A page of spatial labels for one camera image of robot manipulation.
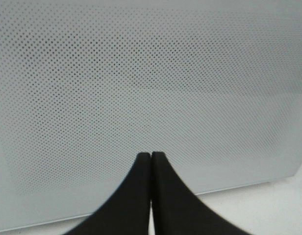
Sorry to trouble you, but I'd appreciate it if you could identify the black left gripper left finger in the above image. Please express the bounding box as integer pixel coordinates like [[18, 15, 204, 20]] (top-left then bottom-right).
[[66, 153, 151, 235]]

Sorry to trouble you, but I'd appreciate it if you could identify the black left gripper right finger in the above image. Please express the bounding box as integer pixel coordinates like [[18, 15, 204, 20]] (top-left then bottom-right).
[[151, 152, 246, 235]]

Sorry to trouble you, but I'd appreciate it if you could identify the white microwave door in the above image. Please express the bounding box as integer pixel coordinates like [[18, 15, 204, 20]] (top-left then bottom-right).
[[0, 0, 302, 232]]

